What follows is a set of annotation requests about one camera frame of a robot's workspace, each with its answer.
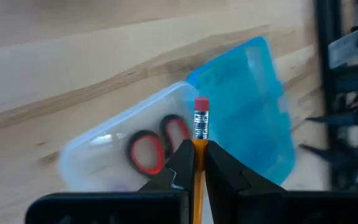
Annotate clear plastic supply box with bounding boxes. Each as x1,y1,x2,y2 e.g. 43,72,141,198
59,81,200,192

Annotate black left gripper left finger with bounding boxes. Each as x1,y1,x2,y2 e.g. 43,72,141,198
138,139,196,192

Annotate blue plastic box lid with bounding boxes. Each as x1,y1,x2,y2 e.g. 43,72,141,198
186,36,296,186

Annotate yellow pencil with eraser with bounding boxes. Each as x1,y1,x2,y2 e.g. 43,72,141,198
193,96,210,224

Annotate black metal table frame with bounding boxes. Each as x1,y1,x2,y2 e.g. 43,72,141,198
314,0,340,190

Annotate red and black scissors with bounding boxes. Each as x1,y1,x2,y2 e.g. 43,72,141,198
126,114,191,177

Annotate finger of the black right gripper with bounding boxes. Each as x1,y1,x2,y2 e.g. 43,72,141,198
298,143,358,165
305,110,358,128

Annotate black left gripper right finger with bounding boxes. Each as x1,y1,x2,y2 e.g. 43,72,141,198
204,140,288,224

